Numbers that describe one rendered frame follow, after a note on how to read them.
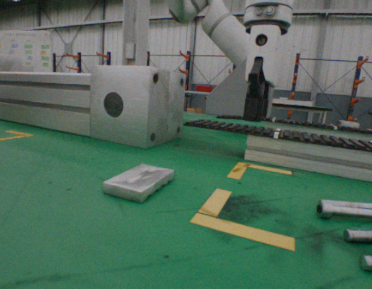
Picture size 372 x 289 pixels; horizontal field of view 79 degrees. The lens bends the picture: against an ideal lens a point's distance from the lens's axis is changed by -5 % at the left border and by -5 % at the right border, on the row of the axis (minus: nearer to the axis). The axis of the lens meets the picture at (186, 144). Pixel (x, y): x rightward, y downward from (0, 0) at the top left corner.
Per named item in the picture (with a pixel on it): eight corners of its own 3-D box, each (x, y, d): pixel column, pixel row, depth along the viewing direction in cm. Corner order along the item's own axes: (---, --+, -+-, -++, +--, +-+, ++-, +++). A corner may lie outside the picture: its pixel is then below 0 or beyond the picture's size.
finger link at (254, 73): (259, 53, 35) (256, 90, 37) (265, 55, 42) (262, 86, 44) (251, 53, 36) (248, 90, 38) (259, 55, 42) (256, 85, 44)
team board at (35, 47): (-12, 118, 511) (-18, 27, 469) (5, 115, 560) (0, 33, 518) (48, 122, 505) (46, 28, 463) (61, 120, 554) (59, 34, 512)
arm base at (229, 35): (244, 77, 102) (216, 47, 104) (277, 43, 91) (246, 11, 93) (228, 81, 87) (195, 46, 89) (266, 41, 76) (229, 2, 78)
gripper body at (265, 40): (288, 14, 36) (279, 86, 38) (289, 31, 45) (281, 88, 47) (241, 15, 39) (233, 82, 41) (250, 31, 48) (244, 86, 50)
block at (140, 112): (188, 135, 39) (192, 76, 37) (145, 149, 28) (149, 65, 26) (142, 128, 43) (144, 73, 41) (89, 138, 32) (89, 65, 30)
